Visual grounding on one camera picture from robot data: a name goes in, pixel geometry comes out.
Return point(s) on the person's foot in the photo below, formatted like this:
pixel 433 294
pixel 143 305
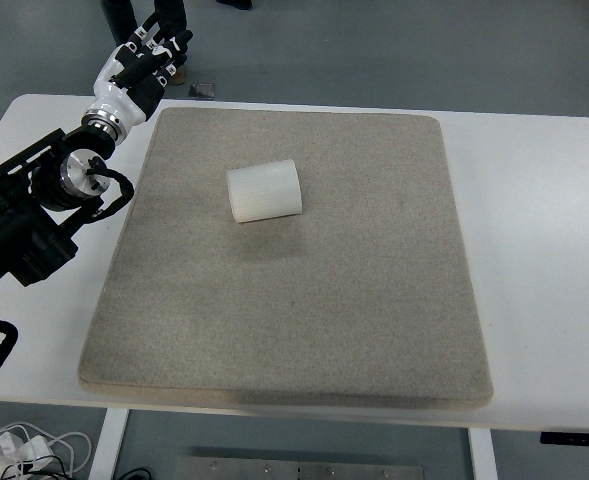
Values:
pixel 234 3

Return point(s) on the white cup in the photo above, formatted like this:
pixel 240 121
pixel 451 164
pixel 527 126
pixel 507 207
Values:
pixel 266 190

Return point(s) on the black table control panel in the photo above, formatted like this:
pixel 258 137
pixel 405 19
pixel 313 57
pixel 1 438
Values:
pixel 576 437

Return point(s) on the grey metal plate with screws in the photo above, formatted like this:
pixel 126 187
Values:
pixel 299 470

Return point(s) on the white table leg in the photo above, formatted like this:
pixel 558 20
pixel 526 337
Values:
pixel 483 455
pixel 106 445

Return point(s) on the person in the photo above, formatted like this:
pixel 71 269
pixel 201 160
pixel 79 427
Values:
pixel 119 15

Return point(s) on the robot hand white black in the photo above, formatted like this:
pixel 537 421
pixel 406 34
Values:
pixel 116 102

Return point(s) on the grey-brown felt mat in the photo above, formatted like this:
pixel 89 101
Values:
pixel 299 310

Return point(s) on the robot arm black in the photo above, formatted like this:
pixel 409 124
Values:
pixel 4 235

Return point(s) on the small metal floor plate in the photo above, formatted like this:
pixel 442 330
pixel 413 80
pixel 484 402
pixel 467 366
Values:
pixel 202 90

